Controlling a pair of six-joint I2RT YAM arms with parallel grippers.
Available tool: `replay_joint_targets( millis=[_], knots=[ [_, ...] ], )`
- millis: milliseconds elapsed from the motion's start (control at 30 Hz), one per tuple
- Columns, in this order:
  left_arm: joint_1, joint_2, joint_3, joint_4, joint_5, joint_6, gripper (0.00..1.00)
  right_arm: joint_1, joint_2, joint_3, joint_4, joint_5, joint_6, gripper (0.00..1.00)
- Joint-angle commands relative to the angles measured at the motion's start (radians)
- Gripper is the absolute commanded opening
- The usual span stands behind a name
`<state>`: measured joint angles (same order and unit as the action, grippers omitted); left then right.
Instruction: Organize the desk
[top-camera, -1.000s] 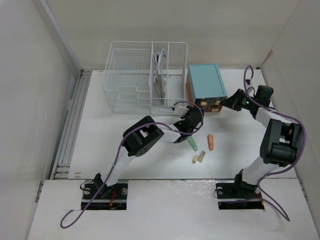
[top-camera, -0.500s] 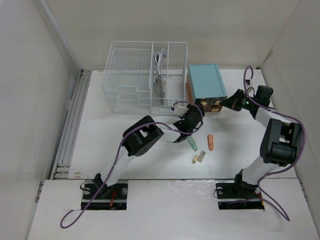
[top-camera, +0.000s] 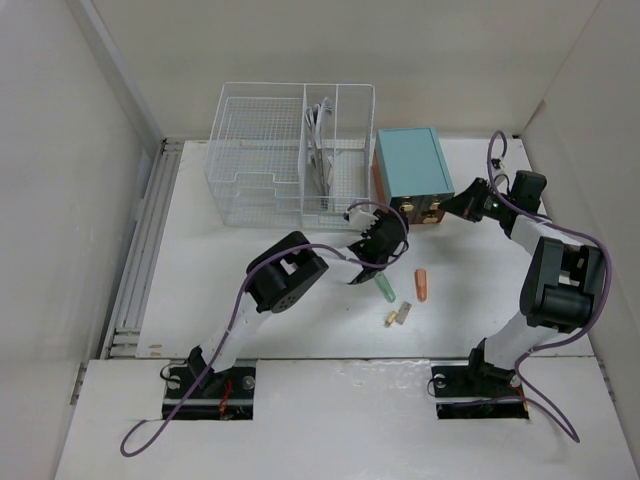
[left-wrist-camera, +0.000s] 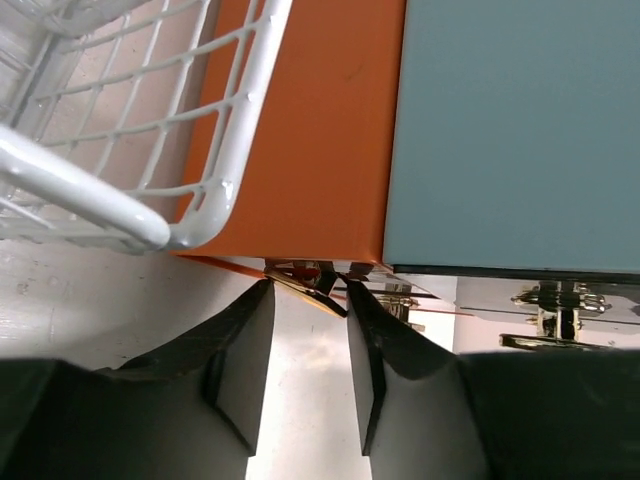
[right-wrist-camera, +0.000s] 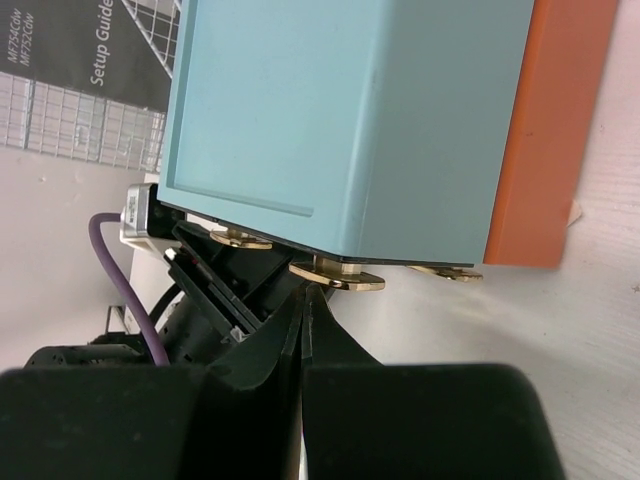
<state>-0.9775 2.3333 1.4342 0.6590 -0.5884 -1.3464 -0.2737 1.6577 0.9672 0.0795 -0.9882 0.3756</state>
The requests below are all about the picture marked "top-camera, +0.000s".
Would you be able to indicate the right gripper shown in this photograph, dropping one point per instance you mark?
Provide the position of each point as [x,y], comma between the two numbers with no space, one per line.
[466,202]

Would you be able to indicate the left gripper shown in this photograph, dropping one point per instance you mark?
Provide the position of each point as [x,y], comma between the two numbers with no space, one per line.
[378,223]

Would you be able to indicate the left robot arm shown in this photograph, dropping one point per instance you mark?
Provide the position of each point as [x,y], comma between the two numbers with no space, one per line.
[280,277]

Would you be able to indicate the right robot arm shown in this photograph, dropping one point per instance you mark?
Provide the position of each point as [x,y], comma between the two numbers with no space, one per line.
[562,288]

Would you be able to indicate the green transparent case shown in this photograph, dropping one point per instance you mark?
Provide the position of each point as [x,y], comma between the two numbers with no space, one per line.
[385,287]

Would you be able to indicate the orange transparent case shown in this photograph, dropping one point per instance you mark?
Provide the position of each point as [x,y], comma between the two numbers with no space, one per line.
[421,284]

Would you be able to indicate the teal orange drawer box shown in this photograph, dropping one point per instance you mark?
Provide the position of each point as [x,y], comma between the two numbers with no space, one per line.
[410,173]

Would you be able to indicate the yellow eraser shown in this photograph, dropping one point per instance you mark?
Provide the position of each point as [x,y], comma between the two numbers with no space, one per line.
[391,318]

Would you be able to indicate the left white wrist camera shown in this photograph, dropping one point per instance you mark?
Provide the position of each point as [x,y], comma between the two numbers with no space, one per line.
[360,220]

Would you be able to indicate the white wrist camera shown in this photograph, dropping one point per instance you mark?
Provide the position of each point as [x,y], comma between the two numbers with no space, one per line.
[499,173]
[360,220]

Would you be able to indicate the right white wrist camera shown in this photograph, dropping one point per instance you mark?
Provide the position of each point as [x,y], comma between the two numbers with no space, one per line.
[499,173]

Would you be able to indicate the white wire desk organizer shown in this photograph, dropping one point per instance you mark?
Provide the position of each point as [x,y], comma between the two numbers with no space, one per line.
[257,165]

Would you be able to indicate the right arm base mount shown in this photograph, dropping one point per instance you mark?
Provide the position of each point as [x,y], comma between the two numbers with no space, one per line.
[476,390]

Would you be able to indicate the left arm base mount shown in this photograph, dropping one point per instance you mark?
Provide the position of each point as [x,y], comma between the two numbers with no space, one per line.
[228,396]

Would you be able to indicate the aluminium rail left side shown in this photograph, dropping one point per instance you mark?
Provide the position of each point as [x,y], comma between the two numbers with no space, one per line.
[124,321]

